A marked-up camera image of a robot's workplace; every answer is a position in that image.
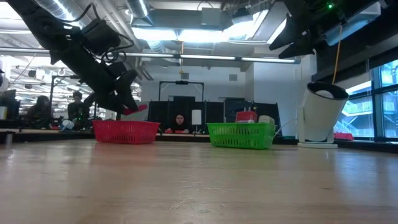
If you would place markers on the red digital timer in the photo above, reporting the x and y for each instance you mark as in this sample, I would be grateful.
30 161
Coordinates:
140 109

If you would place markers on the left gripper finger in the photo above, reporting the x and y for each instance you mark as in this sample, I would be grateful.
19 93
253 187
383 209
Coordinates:
107 101
126 90

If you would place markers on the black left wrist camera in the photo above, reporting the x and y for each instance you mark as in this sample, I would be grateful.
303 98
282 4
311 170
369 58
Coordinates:
99 37

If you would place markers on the grey wall box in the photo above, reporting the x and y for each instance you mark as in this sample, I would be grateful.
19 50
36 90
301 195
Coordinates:
233 77
185 76

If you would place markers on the green plastic basket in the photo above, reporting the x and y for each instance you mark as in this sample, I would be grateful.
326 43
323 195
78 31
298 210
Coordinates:
239 137

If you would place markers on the person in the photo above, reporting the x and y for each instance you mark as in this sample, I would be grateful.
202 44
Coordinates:
40 112
77 110
179 121

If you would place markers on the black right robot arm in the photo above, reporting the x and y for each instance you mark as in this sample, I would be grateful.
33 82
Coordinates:
357 7

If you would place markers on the white card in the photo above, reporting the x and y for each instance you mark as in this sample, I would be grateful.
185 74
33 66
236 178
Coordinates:
196 117

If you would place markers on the window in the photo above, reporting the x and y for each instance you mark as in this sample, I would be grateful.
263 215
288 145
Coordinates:
385 109

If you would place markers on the black monitor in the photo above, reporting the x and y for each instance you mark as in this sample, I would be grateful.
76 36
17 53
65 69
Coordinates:
9 102

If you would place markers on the red plastic basket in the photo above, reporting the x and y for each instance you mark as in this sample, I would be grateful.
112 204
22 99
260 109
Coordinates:
127 132

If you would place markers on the long ceiling light bar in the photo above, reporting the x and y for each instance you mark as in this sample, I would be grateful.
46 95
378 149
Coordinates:
205 57

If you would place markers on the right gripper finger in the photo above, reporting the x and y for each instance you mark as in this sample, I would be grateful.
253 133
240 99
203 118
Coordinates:
289 34
304 46

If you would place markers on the white spot lamp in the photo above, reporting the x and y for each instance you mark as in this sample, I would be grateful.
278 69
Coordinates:
317 115

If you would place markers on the black partition screen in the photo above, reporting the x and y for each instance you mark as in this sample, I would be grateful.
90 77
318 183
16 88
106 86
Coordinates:
214 109

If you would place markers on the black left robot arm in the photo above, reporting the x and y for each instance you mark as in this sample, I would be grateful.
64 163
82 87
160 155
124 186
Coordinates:
40 25

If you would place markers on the distant red basket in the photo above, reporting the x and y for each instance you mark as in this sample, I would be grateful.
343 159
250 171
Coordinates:
343 137

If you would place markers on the black frame rig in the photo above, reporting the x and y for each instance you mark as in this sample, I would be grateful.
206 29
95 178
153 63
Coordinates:
65 76
182 82

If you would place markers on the red wall charger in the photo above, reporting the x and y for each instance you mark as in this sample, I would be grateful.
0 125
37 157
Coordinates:
246 116

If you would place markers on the distant red item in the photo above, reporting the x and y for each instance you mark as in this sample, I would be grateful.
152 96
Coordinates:
175 131

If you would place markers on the grey cover sheet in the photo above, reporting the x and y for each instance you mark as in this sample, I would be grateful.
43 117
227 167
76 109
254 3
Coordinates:
140 118

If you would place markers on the green and white charger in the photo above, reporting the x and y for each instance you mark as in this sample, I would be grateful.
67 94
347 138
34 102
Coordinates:
266 119

